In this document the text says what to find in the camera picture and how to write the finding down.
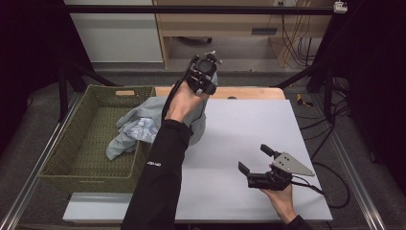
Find yellow and black tape piece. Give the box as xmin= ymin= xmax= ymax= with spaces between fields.
xmin=296 ymin=93 xmax=316 ymax=108

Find black horizontal frame bar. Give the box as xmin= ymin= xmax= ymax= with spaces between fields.
xmin=59 ymin=4 xmax=335 ymax=17

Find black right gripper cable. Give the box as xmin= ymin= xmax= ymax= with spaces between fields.
xmin=290 ymin=161 xmax=351 ymax=210

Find hanging black and yellow cables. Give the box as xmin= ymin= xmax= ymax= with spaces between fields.
xmin=267 ymin=0 xmax=322 ymax=69

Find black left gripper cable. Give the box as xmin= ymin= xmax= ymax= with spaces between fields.
xmin=161 ymin=55 xmax=199 ymax=122

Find black metal stand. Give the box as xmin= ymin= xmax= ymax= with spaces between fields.
xmin=57 ymin=59 xmax=124 ymax=123
xmin=270 ymin=62 xmax=337 ymax=125

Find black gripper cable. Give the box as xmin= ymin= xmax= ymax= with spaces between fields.
xmin=290 ymin=161 xmax=351 ymax=210
xmin=161 ymin=55 xmax=199 ymax=122

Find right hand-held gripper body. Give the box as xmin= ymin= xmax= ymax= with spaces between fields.
xmin=246 ymin=151 xmax=316 ymax=192

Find aluminium frame rail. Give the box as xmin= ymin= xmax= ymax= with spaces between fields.
xmin=309 ymin=94 xmax=388 ymax=230
xmin=0 ymin=91 xmax=84 ymax=230

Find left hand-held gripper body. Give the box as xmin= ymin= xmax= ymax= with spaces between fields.
xmin=185 ymin=51 xmax=223 ymax=97

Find wooden desk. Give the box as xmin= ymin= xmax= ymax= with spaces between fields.
xmin=152 ymin=0 xmax=333 ymax=70

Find person's right hand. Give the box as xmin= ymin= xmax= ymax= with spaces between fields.
xmin=259 ymin=183 xmax=299 ymax=225

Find black floor cables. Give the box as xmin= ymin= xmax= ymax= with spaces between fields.
xmin=295 ymin=76 xmax=353 ymax=162

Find green woven basket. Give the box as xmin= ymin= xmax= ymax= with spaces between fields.
xmin=37 ymin=83 xmax=157 ymax=195

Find wooden board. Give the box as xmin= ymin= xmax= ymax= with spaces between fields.
xmin=154 ymin=85 xmax=286 ymax=101

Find white cabinet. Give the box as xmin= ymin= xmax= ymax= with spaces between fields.
xmin=62 ymin=0 xmax=165 ymax=64

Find white power plug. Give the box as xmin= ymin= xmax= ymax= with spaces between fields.
xmin=332 ymin=1 xmax=349 ymax=14

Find grey garment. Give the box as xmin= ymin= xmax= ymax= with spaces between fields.
xmin=105 ymin=71 xmax=220 ymax=161

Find person's left hand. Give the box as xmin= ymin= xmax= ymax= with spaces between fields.
xmin=164 ymin=80 xmax=209 ymax=125

